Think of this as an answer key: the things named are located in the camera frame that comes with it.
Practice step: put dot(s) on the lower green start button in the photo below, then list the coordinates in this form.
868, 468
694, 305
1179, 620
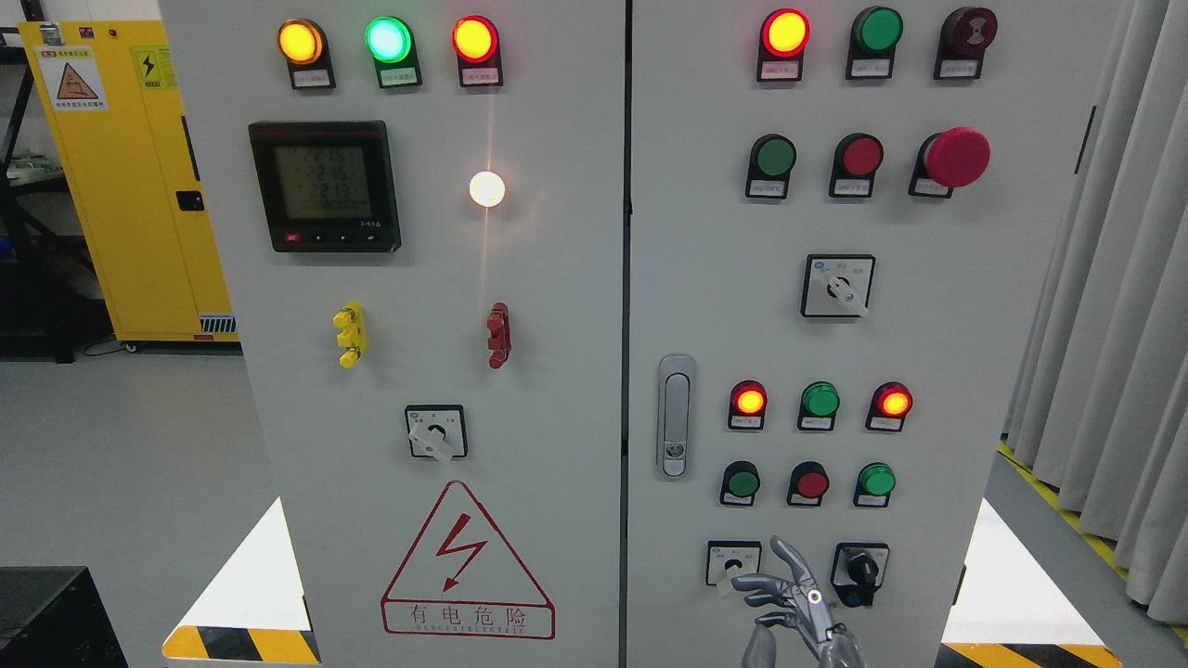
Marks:
740, 484

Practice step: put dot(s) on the green indicator lamp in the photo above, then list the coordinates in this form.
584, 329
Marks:
394, 52
818, 407
874, 36

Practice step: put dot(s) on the lower right green button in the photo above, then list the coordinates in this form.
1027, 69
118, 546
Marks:
874, 486

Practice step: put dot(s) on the red indicator lamp top right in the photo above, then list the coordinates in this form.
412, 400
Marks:
781, 48

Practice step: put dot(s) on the white lit indicator lamp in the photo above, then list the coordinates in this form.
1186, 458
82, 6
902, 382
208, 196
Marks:
487, 189

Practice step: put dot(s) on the yellow safety cabinet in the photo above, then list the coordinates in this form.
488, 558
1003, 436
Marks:
113, 106

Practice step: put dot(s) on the upper red push button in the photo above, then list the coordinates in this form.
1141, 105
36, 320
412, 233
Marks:
857, 158

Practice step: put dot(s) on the black box bottom left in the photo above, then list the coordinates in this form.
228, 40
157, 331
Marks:
54, 617

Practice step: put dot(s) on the lower green indicator lamp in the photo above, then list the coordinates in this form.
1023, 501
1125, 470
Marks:
818, 407

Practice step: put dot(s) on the upper green push button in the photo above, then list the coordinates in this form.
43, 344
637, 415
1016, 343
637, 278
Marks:
772, 157

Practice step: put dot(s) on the green indicator lamp top right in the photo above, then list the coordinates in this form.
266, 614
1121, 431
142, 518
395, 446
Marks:
874, 36

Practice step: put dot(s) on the lower white rotary selector switch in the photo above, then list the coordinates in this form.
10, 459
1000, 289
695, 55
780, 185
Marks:
728, 559

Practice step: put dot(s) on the red indicator lamp top left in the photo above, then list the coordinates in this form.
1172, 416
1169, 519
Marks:
477, 45

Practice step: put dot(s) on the red indicator lamp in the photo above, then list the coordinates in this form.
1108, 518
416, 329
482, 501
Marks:
890, 404
748, 406
781, 48
477, 45

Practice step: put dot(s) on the lower red stop button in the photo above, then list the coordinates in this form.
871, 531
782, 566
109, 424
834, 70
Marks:
809, 482

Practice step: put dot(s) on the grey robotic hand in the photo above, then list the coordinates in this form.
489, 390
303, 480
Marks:
802, 608

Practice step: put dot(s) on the left grey cabinet door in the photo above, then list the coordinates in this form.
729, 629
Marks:
543, 430

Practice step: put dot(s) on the red electric danger warning sticker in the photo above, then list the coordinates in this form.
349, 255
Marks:
461, 577

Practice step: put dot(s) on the left door rotary selector switch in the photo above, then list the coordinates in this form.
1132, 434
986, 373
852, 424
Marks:
437, 432

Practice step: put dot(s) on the green indicator lamp top left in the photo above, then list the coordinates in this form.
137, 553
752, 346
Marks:
394, 52

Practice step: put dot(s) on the lower left red indicator lamp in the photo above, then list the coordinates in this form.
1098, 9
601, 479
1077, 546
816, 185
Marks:
748, 406

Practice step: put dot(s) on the silver door handle lock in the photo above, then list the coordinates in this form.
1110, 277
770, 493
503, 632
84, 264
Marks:
676, 377

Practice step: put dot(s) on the yellow terminal connector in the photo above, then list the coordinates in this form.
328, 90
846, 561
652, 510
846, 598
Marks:
352, 336

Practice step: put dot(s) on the lower right red indicator lamp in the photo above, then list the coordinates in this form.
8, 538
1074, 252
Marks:
890, 404

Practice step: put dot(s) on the right grey cabinet door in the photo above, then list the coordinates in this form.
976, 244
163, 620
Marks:
720, 277

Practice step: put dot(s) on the grey curtain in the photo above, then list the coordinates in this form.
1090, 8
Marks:
1099, 405

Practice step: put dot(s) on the black key selector switch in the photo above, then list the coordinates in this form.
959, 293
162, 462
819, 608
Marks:
858, 572

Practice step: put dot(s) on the red terminal connector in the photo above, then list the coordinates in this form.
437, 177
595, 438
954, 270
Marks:
498, 341

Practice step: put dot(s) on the red emergency stop mushroom button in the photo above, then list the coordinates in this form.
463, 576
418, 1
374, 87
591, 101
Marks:
954, 158

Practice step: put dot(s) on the black digital power meter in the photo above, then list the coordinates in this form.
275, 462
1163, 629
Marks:
327, 186

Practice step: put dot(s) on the grey cabinet door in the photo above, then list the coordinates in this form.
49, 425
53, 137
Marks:
543, 430
720, 277

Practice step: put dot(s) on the amber indicator lamp top left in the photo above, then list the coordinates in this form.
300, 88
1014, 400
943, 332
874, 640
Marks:
306, 52

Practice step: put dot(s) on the upper right rotary selector switch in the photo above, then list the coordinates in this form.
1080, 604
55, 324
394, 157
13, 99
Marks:
837, 285

